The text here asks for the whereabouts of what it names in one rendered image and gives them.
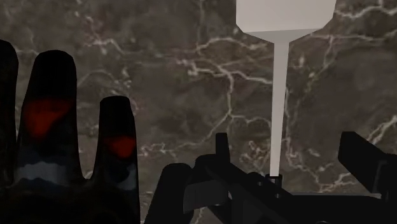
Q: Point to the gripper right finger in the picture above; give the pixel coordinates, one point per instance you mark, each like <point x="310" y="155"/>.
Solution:
<point x="363" y="161"/>

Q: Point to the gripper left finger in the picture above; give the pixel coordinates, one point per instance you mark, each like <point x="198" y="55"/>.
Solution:
<point x="217" y="183"/>

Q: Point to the white spatula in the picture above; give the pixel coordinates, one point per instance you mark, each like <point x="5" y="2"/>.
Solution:
<point x="279" y="93"/>

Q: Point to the black glove with red patches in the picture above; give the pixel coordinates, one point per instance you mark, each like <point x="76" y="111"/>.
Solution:
<point x="46" y="124"/>

